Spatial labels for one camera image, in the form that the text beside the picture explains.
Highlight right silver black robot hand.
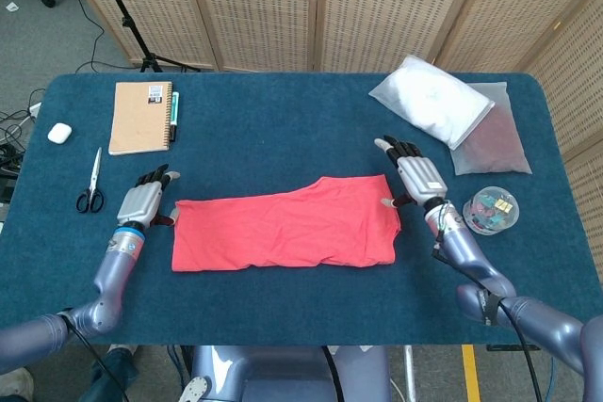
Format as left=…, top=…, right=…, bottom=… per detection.
left=373, top=135, right=448, bottom=209

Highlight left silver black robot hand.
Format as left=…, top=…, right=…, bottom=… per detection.
left=116, top=164, right=182, bottom=230

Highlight coral red t-shirt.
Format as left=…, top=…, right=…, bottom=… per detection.
left=171, top=174, right=402, bottom=273

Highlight clear round box of clips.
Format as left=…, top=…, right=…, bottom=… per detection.
left=462, top=185, right=521, bottom=237

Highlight clear plastic bag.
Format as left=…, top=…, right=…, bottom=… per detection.
left=449, top=81, right=533, bottom=177

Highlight tan spiral notebook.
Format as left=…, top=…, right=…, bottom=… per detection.
left=107, top=81, right=175, bottom=156

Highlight white garment in plastic bag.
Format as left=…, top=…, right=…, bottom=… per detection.
left=367, top=54, right=497, bottom=151

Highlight green white marker pen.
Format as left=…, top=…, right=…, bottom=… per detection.
left=169, top=90, right=182, bottom=142

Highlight white earbuds case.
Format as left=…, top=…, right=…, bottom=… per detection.
left=46, top=122, right=73, bottom=145

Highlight blue carpet table mat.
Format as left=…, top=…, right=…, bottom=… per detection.
left=0, top=72, right=603, bottom=346

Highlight person leg in blue jeans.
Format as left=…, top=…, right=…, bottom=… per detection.
left=0, top=344, right=140, bottom=402

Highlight black tripod stand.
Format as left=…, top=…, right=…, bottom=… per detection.
left=87, top=0, right=202, bottom=73

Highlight white table leg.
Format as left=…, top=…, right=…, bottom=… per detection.
left=403, top=345, right=418, bottom=402

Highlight blue-grey robot torso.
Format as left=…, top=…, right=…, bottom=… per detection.
left=181, top=344, right=392, bottom=402

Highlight black-handled scissors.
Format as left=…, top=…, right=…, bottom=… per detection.
left=75, top=146, right=106, bottom=214

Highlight tangle of floor cables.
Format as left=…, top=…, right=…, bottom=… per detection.
left=0, top=88, right=43, bottom=186

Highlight thin black floor cable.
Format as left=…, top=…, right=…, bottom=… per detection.
left=70, top=0, right=142, bottom=74

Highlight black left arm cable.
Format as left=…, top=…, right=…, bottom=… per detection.
left=60, top=312, right=129, bottom=402

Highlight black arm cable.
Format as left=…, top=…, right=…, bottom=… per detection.
left=60, top=312, right=129, bottom=402
left=432, top=232, right=547, bottom=402

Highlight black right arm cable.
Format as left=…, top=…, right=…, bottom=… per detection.
left=432, top=232, right=547, bottom=402

